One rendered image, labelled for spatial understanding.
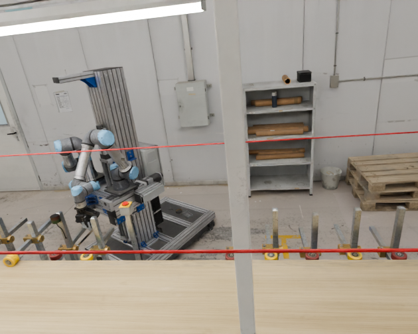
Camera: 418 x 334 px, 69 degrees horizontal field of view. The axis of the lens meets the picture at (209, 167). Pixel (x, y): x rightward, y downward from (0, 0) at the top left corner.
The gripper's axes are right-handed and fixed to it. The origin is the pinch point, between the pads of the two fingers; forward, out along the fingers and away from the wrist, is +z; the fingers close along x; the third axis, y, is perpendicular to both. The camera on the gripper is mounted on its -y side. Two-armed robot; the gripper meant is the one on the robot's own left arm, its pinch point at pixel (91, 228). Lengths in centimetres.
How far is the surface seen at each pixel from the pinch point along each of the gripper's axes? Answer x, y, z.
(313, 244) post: 9, -159, 8
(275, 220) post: 10, -134, -11
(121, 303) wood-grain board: 61, -46, 7
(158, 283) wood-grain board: 47, -64, 7
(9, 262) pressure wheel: 33, 43, 3
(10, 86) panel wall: -257, 236, -82
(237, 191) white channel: 107, -117, -86
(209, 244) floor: -103, -69, 97
